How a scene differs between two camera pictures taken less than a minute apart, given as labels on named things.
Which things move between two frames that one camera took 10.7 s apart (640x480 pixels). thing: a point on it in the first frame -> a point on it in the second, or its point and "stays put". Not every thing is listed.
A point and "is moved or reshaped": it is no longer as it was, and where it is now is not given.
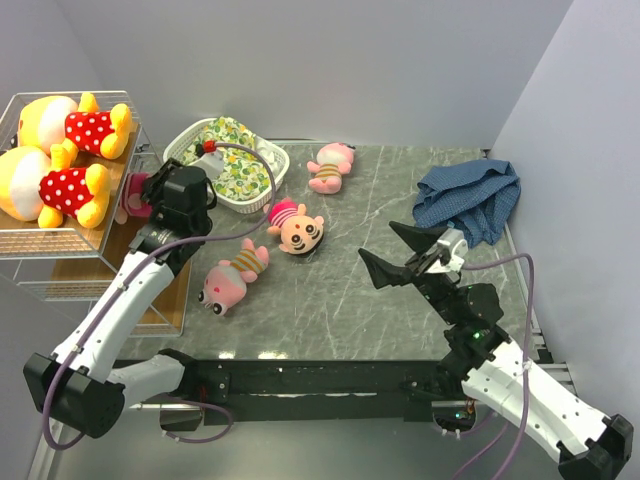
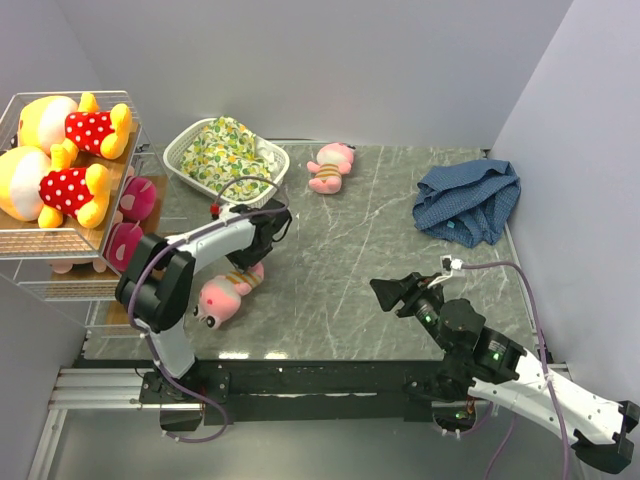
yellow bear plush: [49, 121] stays put
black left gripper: [152, 192] -> [243, 262]
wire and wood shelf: [71, 166] stays put
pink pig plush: [225, 284] is moved or reshaped
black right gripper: [420, 240] -> [410, 288]
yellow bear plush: [35, 184] stays put
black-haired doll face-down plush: [131, 198] stays put
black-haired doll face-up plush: [299, 233] -> [118, 237]
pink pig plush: [332, 161] stays put
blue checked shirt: [478, 196] stays put
